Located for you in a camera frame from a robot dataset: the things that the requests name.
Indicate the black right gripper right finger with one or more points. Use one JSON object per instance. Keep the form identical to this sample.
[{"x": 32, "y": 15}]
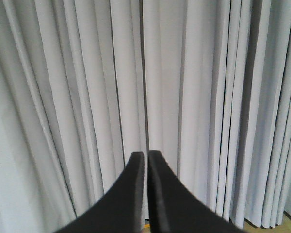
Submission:
[{"x": 173, "y": 208}]

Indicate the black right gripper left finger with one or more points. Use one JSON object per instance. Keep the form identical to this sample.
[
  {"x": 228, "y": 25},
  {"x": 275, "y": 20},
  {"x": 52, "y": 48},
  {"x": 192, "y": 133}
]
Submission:
[{"x": 120, "y": 209}]

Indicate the grey pleated curtain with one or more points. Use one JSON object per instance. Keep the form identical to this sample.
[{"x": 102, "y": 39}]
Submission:
[{"x": 84, "y": 83}]

